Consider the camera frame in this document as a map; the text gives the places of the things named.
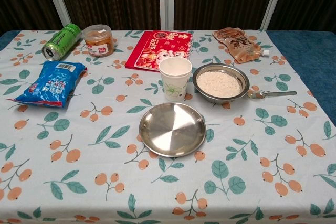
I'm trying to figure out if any red spiral calendar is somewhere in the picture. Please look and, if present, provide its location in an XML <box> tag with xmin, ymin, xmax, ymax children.
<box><xmin>124</xmin><ymin>30</ymin><xmax>194</xmax><ymax>71</ymax></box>

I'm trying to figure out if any flat steel plate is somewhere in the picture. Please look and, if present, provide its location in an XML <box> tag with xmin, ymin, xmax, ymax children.
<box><xmin>139</xmin><ymin>102</ymin><xmax>207</xmax><ymax>158</ymax></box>

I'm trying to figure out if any clear plastic snack jar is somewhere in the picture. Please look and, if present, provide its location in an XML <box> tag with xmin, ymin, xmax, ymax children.
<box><xmin>82</xmin><ymin>24</ymin><xmax>116</xmax><ymax>58</ymax></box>

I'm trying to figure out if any brown spouted drink pouch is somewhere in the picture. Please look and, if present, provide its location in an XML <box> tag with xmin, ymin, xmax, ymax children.
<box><xmin>212</xmin><ymin>27</ymin><xmax>270</xmax><ymax>65</ymax></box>

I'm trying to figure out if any steel bowl of rice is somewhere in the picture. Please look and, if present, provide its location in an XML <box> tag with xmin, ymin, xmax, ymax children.
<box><xmin>192</xmin><ymin>63</ymin><xmax>250</xmax><ymax>103</ymax></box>

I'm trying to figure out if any floral patterned tablecloth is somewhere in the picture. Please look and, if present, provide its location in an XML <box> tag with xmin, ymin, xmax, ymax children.
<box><xmin>0</xmin><ymin>29</ymin><xmax>336</xmax><ymax>224</ymax></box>

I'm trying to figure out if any metal spoon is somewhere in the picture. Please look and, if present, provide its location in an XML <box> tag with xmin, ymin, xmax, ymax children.
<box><xmin>247</xmin><ymin>91</ymin><xmax>297</xmax><ymax>100</ymax></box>

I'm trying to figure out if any white floral paper cup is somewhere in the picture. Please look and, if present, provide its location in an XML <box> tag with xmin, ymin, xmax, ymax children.
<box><xmin>158</xmin><ymin>56</ymin><xmax>193</xmax><ymax>102</ymax></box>

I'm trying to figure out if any blue snack bag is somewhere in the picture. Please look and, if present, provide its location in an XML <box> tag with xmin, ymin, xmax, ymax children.
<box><xmin>6</xmin><ymin>61</ymin><xmax>88</xmax><ymax>109</ymax></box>

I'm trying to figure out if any green energy drink can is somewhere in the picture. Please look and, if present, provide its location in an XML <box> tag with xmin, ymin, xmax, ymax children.
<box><xmin>41</xmin><ymin>23</ymin><xmax>82</xmax><ymax>62</ymax></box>

